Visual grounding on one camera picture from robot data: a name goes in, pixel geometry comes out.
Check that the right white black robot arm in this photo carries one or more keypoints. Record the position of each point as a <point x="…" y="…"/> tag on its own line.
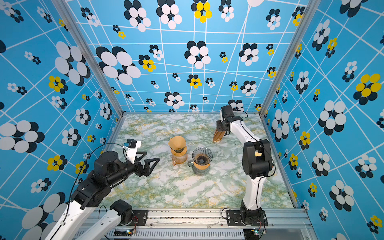
<point x="256" y="162"/>

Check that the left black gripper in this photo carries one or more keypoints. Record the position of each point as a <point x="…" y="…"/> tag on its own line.
<point x="141" y="171"/>

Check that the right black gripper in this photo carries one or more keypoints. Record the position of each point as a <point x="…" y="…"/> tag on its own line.
<point x="219" y="122"/>

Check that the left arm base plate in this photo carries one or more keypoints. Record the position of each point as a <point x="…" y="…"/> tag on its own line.
<point x="141" y="216"/>

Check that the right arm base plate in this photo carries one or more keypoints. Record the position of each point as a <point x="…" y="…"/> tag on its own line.
<point x="245" y="218"/>

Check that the aluminium front rail frame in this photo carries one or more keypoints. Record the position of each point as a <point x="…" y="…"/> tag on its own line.
<point x="208" y="224"/>

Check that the brown paper coffee filter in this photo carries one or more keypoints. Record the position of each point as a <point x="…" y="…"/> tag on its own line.
<point x="177" y="142"/>

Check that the grey glass carafe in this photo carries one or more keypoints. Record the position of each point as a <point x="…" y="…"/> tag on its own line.
<point x="199" y="170"/>

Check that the grey glass dripper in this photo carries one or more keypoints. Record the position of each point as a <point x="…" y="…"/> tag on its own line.
<point x="202" y="156"/>

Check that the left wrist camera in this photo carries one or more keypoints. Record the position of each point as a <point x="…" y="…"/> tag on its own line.
<point x="130" y="149"/>

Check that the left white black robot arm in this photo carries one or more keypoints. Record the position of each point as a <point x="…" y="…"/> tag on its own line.
<point x="108" y="173"/>

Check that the green glass dripper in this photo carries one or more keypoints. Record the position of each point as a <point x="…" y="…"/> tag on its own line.
<point x="178" y="151"/>

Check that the amber glass carafe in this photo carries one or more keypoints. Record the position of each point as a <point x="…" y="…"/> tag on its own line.
<point x="178" y="158"/>

